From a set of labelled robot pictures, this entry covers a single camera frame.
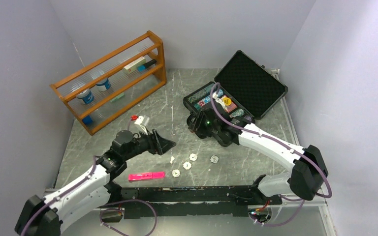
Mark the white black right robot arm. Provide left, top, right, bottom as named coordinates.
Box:
left=187, top=108, right=332, bottom=204

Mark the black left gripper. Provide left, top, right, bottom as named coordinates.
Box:
left=123, top=126, right=176, bottom=161

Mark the white poker chip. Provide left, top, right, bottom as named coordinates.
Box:
left=210, top=155, right=219, bottom=164
left=171, top=169, right=181, bottom=178
left=189, top=153, right=198, bottom=161
left=183, top=162, right=192, bottom=170

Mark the black blue marker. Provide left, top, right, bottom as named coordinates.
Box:
left=137, top=59, right=157, bottom=71

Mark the green blue chip row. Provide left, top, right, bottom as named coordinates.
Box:
left=187, top=83, right=214, bottom=103

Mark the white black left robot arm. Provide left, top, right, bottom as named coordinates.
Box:
left=15, top=129, right=176, bottom=236

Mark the blue object lower shelf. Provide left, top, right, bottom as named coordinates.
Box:
left=81, top=115, right=93, bottom=125

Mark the pink highlighter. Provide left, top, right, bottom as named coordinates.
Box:
left=128, top=172, right=166, bottom=182

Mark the orange wooden shelf rack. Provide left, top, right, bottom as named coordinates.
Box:
left=50, top=30, right=167, bottom=136

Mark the yellow big blind button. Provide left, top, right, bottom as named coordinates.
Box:
left=222, top=97, right=232, bottom=106

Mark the red blue chip row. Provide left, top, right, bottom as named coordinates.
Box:
left=194, top=89, right=224, bottom=110

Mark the black base frame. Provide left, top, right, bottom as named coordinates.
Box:
left=105, top=182, right=282, bottom=219

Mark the black poker case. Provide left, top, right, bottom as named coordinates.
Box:
left=183, top=50, right=288, bottom=123

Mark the blue jar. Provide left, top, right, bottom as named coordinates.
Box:
left=95, top=78, right=111, bottom=91
left=76, top=88, right=94, bottom=104

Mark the white green box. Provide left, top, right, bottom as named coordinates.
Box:
left=123, top=57, right=146, bottom=74

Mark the brown green chip row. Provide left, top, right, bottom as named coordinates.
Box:
left=230, top=109, right=245, bottom=119

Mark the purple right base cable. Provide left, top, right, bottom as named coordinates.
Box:
left=249, top=195, right=307, bottom=228

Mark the blue purple chip row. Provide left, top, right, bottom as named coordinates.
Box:
left=243, top=116, right=252, bottom=123

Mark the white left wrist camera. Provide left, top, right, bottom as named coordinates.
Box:
left=130, top=115, right=150, bottom=135

